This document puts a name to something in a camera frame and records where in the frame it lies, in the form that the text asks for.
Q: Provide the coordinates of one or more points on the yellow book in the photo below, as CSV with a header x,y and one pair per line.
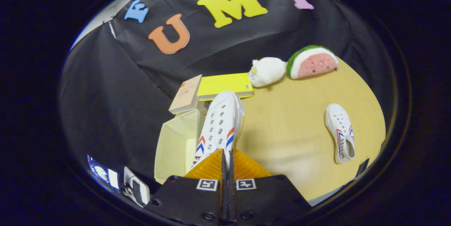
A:
x,y
225,83

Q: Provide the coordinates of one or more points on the beige book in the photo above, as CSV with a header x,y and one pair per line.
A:
x,y
185,95

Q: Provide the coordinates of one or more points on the white plush toy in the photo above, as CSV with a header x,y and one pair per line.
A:
x,y
267,72

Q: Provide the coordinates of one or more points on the white canvas shoe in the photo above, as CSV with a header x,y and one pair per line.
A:
x,y
220,120
338,123

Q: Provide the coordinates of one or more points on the white and black device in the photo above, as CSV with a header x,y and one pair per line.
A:
x,y
137,189

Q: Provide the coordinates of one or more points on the green fabric storage box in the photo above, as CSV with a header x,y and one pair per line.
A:
x,y
176,145

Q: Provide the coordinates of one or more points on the black table clamp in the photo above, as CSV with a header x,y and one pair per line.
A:
x,y
363,167

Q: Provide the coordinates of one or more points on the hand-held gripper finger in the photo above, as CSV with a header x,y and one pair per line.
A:
x,y
232,201
224,201

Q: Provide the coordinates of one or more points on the watermelon slice plush toy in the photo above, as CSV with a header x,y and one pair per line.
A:
x,y
313,63

